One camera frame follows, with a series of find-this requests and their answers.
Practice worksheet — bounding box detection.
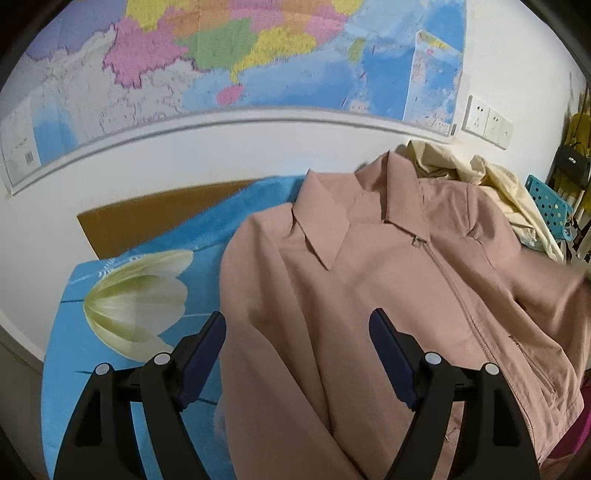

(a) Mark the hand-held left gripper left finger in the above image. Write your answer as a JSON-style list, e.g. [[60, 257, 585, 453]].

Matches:
[[53, 311, 236, 480]]

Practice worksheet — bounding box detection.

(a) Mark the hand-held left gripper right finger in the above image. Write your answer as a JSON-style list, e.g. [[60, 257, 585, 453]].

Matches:
[[368, 308, 541, 480]]

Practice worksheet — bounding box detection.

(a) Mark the pink zip jacket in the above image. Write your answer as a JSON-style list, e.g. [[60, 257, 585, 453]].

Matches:
[[217, 150, 591, 480]]

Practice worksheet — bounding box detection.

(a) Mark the blue floral bed sheet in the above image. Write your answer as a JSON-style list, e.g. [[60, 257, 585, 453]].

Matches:
[[39, 174, 310, 480]]

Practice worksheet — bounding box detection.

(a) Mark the wooden headboard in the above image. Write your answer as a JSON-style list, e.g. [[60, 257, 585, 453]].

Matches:
[[78, 179, 257, 261]]

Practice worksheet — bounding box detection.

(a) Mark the magenta cloth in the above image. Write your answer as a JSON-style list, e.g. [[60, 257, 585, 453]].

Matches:
[[549, 413, 591, 468]]

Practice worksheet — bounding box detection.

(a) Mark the cream garment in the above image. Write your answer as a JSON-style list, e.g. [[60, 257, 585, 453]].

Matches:
[[397, 141, 573, 264]]

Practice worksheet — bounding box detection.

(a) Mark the blue perforated plastic basket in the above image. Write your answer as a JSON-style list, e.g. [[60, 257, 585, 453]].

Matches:
[[524, 174, 574, 250]]

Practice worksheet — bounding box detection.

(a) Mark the black bag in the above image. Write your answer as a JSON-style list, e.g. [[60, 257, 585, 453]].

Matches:
[[551, 144, 591, 186]]

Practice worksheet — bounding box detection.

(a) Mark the yellow hanging item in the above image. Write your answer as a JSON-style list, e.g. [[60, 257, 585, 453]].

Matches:
[[567, 108, 591, 158]]

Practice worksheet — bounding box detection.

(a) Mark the colourful wall map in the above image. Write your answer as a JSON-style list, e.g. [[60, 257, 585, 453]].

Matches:
[[0, 0, 467, 197]]

